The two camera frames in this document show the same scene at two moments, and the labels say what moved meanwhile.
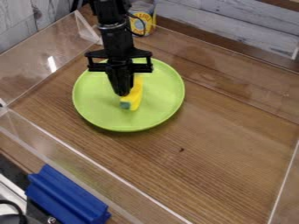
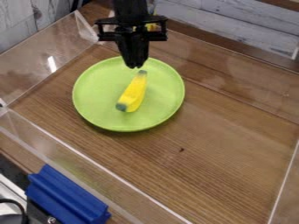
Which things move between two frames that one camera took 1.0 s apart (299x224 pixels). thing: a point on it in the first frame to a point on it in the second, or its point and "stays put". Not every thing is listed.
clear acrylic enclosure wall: [167, 119] stays put
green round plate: [98, 102] stays put
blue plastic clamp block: [63, 199] stays put
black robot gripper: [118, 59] to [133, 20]
